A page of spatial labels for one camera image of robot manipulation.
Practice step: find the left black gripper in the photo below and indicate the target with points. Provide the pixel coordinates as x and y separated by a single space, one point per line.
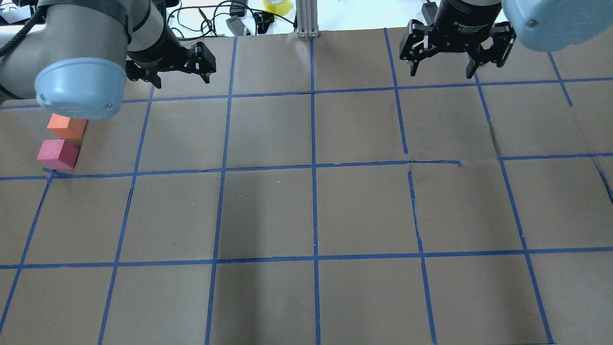
154 51

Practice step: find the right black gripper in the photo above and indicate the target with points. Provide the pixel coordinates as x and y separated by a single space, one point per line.
463 24

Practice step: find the orange foam cube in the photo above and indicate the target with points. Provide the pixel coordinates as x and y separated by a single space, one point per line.
65 127

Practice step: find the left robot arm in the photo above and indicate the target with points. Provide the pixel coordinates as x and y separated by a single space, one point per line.
74 56

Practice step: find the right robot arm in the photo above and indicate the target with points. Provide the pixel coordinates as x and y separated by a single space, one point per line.
551 25

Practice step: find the black power adapter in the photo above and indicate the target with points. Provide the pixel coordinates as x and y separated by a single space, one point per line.
237 27

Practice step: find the yellow tape roll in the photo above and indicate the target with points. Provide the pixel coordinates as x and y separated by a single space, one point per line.
278 7

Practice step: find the pink foam cube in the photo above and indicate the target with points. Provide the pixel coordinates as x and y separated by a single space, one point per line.
58 154

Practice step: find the aluminium frame post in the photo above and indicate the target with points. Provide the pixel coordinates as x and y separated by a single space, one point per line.
306 16

